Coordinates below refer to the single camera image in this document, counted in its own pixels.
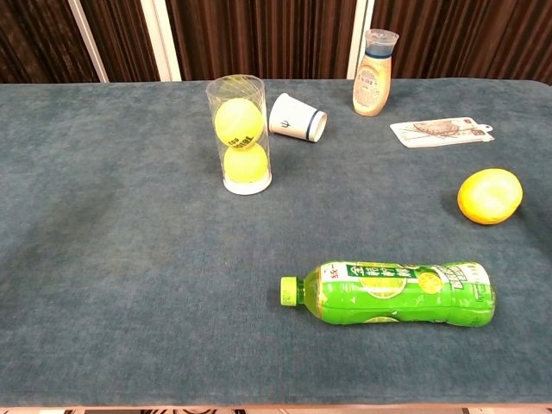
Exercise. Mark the brown pleated curtain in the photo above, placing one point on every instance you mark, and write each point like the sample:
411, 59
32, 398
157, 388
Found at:
259, 39

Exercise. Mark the yellow lemon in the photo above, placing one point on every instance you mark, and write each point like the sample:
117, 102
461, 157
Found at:
489, 196

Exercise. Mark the thin grey frame post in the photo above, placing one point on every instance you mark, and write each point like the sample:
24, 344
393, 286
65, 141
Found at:
88, 39

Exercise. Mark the flat printed white package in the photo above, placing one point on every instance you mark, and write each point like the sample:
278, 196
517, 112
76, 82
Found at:
435, 131

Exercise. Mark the clear plastic ball tube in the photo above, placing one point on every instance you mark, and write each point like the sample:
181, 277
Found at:
247, 187

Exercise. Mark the teal table cloth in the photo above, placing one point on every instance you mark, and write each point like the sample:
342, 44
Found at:
129, 259

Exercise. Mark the beige bottle with clear cap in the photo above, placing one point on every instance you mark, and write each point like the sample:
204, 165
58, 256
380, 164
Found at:
371, 88

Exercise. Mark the yellow-green tennis ball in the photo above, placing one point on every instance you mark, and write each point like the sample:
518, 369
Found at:
245, 166
238, 121

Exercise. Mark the green tea plastic bottle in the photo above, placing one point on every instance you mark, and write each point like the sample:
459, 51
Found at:
388, 297

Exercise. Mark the wide white frame post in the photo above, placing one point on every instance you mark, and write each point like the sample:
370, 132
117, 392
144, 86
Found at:
359, 43
161, 43

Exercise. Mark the white paper cup blue rim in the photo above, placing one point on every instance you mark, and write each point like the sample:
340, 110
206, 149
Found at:
293, 116

